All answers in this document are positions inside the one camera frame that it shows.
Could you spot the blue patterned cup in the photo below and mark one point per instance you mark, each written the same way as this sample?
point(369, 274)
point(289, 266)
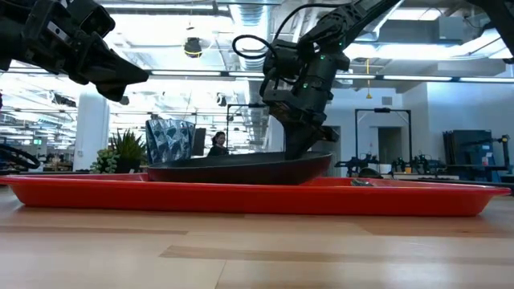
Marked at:
point(168, 140)

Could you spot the yellow hanging pendant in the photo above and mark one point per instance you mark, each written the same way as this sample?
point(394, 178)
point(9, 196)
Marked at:
point(368, 86)

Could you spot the person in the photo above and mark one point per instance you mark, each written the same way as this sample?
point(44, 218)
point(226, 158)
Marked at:
point(218, 145)

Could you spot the dark round plate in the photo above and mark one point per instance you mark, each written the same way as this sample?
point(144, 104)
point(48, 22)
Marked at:
point(241, 170)

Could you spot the white pillar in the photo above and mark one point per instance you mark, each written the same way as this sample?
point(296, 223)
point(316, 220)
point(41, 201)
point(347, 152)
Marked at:
point(91, 132)

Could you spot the green spiky potted plant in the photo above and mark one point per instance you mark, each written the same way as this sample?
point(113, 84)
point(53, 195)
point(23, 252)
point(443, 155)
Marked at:
point(128, 151)

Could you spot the black ceiling dome fixture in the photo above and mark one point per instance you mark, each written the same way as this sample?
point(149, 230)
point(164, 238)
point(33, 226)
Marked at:
point(193, 46)

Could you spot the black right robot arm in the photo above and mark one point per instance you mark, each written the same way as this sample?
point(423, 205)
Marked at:
point(345, 20)

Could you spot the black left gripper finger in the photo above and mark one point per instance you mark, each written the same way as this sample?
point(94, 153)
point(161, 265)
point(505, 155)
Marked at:
point(112, 93)
point(120, 64)

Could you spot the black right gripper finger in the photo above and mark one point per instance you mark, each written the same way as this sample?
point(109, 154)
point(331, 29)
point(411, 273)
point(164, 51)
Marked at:
point(330, 134)
point(299, 140)

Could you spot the black rounded object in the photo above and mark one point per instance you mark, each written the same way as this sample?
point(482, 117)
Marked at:
point(369, 173)

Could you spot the black computer monitor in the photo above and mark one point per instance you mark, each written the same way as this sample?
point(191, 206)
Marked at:
point(199, 141)

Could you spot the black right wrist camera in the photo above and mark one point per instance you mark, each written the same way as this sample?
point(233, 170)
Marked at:
point(277, 102)

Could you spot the red plastic tray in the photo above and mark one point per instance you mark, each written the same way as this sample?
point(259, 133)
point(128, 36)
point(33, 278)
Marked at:
point(241, 198)

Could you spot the black background robot arm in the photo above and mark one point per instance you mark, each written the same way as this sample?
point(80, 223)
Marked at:
point(355, 162)
point(419, 164)

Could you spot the small pale succulent plant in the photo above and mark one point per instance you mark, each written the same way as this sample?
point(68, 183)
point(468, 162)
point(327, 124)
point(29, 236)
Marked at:
point(104, 161)

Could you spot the blue cabinet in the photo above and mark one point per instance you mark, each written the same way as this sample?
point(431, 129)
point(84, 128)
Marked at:
point(470, 150)

